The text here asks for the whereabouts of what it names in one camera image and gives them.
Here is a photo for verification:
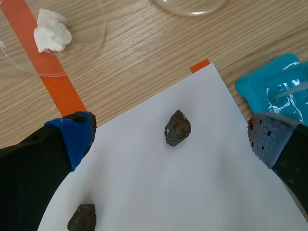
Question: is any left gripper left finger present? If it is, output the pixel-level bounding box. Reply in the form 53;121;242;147
0;111;98;231

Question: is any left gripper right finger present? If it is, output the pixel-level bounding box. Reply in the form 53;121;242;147
247;112;308;214

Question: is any white mineral lump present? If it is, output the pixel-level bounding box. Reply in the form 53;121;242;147
33;8;73;53

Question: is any turquoise rack with round holes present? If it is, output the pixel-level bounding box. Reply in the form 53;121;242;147
234;53;308;125

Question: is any small dark stone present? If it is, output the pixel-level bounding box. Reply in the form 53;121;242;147
165;109;192;147
67;204;97;231

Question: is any white sheet of paper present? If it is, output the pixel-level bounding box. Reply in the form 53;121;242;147
37;62;308;231

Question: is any clear glass dish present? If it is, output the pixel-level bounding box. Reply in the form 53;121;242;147
0;0;107;78
148;0;228;17

